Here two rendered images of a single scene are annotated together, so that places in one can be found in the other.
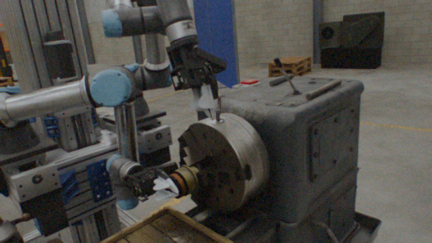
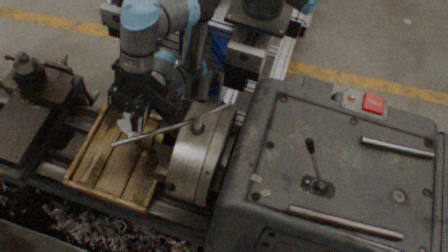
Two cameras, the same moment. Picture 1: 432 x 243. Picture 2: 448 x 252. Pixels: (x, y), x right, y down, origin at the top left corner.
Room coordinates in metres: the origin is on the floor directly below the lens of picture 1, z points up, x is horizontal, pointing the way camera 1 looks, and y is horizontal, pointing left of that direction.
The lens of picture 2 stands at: (0.62, -0.53, 2.22)
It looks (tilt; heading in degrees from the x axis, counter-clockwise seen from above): 59 degrees down; 54
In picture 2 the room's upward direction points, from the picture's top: 8 degrees clockwise
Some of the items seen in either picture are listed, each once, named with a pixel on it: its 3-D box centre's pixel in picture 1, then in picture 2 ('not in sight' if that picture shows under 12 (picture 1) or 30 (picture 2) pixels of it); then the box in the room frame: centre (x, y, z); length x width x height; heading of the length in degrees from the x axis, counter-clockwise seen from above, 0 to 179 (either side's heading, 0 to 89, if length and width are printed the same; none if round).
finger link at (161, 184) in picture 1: (162, 186); not in sight; (0.82, 0.16, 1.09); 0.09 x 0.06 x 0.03; 42
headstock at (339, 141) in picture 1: (282, 133); (324, 188); (1.26, -0.29, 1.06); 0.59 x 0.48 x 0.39; 132
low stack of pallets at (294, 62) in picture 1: (290, 67); not in sight; (8.85, -2.36, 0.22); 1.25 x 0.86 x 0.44; 142
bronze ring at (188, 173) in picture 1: (184, 180); (151, 135); (0.87, 0.10, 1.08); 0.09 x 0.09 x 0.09; 42
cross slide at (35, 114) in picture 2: not in sight; (30, 109); (0.56, 0.47, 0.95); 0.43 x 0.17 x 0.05; 42
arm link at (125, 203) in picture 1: (127, 190); (166, 83); (1.04, 0.34, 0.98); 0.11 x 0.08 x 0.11; 5
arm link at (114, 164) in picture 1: (121, 168); (161, 67); (1.02, 0.34, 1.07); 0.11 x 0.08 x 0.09; 42
